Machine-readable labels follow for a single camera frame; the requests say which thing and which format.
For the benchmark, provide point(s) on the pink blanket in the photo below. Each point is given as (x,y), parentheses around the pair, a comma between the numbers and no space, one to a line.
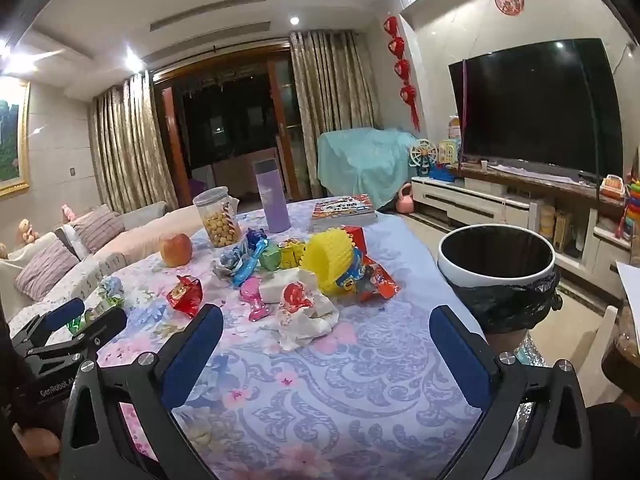
(135,245)

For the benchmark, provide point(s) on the green foil wrapper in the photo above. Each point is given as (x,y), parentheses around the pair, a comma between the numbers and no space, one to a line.
(80,324)

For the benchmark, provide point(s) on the white waste bin black liner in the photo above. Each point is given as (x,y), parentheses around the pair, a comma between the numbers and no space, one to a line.
(495,250)

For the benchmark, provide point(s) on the pink yellow bottle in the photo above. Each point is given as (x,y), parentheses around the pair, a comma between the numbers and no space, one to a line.
(454,128)

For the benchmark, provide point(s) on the ferris wheel toy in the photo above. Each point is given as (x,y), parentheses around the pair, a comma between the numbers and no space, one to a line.
(421,157)

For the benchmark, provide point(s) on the green packet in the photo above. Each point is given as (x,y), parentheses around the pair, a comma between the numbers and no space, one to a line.
(270,259)

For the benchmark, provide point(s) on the purple bottle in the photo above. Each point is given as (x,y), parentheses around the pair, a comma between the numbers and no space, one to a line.
(272,195)

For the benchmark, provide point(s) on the beige sofa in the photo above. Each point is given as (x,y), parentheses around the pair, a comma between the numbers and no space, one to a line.
(145,212)

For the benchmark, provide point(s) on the ceiling air vent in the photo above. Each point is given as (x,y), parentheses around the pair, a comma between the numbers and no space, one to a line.
(210,20)
(232,3)

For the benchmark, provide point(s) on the person's left hand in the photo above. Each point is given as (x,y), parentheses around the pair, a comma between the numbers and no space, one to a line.
(37,442)

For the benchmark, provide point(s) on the cream chair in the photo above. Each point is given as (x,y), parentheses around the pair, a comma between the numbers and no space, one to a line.
(606,340)

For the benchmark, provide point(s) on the pink kettlebell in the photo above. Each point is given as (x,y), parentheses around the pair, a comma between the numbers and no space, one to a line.
(405,201)

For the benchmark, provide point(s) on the red apple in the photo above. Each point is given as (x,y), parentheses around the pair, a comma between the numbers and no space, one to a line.
(176,249)

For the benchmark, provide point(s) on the black television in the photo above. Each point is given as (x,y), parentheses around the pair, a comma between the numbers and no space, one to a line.
(535,105)

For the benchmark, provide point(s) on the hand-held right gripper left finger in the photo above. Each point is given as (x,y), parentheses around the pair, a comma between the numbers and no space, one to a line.
(192,355)

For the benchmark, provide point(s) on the white paper sheet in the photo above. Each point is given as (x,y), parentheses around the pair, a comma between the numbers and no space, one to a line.
(631,285)

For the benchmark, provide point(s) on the red foil candy wrapper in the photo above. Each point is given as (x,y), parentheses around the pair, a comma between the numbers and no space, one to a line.
(185,297)

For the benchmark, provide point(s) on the orange toy phone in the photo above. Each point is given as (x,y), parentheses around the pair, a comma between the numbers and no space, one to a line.
(612,187)

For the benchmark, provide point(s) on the blue toy base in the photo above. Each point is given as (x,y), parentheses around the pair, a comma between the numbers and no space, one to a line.
(442,172)

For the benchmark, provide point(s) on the teal wrapper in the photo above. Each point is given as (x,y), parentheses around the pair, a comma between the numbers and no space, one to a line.
(247,267)

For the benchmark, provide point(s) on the white television cabinet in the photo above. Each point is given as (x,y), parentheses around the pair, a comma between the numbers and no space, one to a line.
(475,197)

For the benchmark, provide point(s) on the beige curtain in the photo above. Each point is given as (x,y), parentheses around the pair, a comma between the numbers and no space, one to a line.
(125,145)
(332,110)

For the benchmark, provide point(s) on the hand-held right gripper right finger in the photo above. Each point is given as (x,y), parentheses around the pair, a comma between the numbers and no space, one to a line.
(460,355)

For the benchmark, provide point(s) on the wooden sliding glass door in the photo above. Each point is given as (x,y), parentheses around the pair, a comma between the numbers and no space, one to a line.
(225,110)

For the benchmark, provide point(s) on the teal cloth cover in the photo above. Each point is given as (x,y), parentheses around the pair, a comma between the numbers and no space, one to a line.
(365,165)

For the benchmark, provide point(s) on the striped pink cushion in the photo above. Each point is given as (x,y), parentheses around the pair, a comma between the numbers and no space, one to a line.
(97,230)
(47,267)

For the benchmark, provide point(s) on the clear jar of snack balls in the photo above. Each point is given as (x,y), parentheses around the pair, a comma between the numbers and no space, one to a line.
(215,220)

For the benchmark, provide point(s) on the yellow foam fruit net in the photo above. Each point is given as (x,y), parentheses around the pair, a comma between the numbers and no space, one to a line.
(327,260)

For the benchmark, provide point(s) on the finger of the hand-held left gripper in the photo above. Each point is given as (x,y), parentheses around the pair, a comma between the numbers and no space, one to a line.
(65,311)
(107,322)

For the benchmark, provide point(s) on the brown plush toy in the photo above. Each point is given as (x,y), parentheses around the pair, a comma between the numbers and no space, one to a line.
(26,232)

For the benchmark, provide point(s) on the toy house box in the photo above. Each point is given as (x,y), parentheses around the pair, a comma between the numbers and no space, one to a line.
(448,151)

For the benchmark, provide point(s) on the wooden slatted box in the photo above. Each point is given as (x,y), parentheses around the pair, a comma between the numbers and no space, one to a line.
(563,230)

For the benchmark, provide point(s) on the crumpled white tissue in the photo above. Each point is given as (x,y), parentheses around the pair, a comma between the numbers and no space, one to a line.
(310,327)

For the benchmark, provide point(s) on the gold framed painting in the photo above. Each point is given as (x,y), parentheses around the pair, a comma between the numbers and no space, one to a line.
(12,135)

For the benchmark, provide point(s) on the yellow stacked containers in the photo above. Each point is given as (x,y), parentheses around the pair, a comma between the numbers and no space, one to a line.
(547,220)

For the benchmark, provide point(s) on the small yellow packet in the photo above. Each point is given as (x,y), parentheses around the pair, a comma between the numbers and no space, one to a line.
(292,255)

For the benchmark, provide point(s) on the orange red snack packet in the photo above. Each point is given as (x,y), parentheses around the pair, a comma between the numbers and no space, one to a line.
(382,280)

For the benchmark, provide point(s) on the pink plush toy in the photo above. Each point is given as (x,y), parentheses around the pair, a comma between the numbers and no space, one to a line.
(67,212)

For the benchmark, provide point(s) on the pink plastic toy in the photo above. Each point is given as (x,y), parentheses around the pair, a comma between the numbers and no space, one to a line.
(252,300)

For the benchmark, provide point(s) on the clear plastic snack bag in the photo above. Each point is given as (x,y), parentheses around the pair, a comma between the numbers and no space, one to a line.
(629,330)

